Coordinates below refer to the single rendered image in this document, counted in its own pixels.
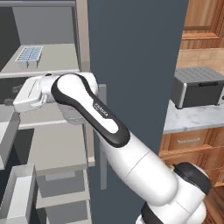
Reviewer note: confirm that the grey freezer cabinet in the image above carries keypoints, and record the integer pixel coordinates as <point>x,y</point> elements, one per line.
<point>43,23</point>

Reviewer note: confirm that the wooden wall cupboard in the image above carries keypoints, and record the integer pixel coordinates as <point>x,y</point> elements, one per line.
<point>204,23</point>

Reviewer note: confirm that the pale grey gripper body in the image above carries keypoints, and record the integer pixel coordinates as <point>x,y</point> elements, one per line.
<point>29,97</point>

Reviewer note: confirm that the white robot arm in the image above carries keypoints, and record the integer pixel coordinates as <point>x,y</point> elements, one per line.
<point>140,163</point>

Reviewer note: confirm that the grey toaster oven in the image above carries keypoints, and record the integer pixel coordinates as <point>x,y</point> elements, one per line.
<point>198,87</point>

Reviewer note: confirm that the grey door bin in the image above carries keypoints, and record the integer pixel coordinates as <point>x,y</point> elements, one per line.
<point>7,137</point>
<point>19,195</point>

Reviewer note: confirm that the dark blue-grey freezer door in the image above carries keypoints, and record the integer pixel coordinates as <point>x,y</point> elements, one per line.
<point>137,58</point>

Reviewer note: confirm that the grey freezer shelf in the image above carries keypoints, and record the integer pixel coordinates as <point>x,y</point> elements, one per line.
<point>58,148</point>
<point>58,58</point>
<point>43,118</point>

